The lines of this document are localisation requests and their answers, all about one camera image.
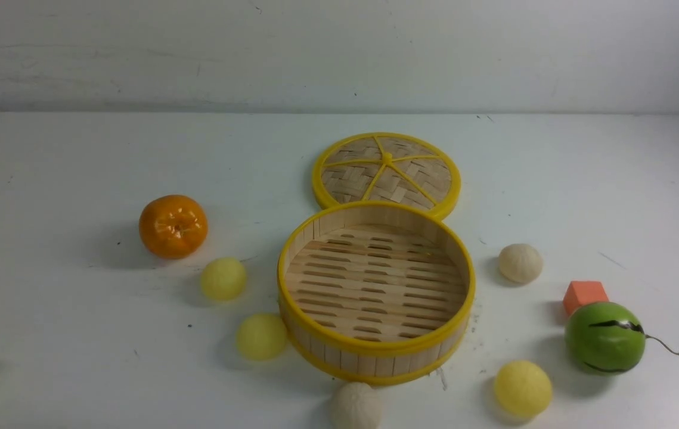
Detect yellow bun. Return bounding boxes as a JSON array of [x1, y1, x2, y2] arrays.
[[494, 359, 553, 420], [200, 257, 247, 301], [235, 313, 288, 361]]

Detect white bun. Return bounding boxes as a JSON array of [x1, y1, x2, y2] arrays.
[[329, 382, 383, 428], [498, 243, 544, 285]]

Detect woven bamboo steamer lid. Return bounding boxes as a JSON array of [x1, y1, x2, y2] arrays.
[[310, 132, 462, 219]]

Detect bamboo steamer tray yellow rim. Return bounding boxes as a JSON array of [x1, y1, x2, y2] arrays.
[[277, 201, 476, 385]]

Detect orange toy tangerine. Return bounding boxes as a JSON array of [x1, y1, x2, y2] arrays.
[[138, 194, 209, 260]]

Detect orange foam cube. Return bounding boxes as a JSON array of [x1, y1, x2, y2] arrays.
[[562, 280, 609, 317]]

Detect green toy watermelon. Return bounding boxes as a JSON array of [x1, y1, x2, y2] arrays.
[[565, 301, 679, 377]]

